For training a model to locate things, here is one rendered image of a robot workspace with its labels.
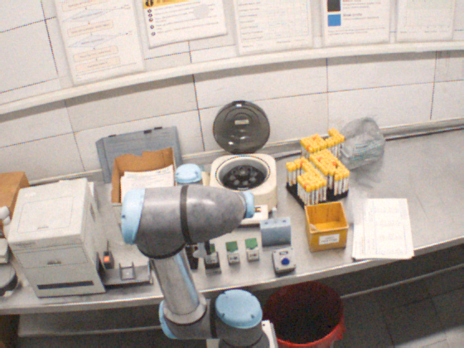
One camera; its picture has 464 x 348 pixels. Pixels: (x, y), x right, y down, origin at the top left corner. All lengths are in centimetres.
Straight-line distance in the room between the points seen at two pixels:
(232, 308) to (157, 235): 38
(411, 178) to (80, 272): 132
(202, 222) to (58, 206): 78
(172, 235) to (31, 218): 77
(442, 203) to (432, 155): 31
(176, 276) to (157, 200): 22
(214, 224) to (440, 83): 153
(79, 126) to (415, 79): 142
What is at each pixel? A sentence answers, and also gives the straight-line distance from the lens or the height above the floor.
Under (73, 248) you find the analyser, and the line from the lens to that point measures 165.
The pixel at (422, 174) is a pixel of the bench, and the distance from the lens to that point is 217.
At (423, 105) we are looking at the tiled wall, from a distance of 236.
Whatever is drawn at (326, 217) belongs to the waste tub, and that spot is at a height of 91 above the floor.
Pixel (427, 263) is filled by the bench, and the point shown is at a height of 27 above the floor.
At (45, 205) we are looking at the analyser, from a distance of 175.
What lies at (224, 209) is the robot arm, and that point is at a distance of 105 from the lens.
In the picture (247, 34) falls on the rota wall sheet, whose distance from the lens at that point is 194.
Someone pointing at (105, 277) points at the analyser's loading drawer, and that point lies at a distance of 180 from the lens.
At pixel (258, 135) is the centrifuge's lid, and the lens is 208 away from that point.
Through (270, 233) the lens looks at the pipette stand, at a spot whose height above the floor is 95.
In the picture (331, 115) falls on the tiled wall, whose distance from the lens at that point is 220.
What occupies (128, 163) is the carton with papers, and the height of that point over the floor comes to 98.
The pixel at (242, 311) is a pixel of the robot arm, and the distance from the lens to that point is 135.
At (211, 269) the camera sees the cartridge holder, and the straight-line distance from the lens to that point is 177.
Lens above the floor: 222
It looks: 39 degrees down
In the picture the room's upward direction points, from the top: 7 degrees counter-clockwise
